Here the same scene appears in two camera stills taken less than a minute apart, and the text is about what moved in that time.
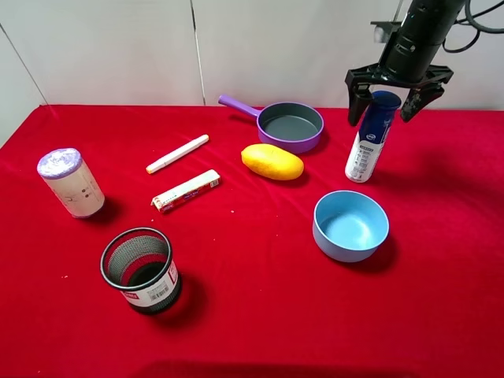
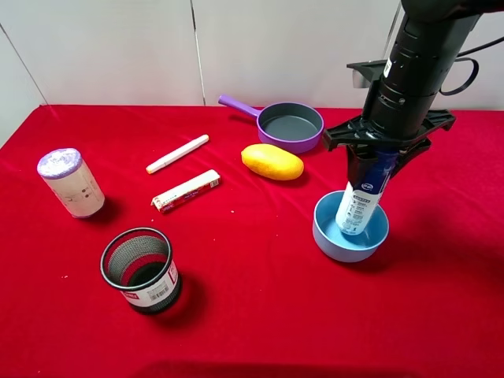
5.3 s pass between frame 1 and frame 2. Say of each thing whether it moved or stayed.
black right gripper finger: moved
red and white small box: stayed
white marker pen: stayed
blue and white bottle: moved
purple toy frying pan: stayed
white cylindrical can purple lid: stayed
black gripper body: moved
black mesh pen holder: stayed
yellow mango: stayed
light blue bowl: stayed
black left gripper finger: moved
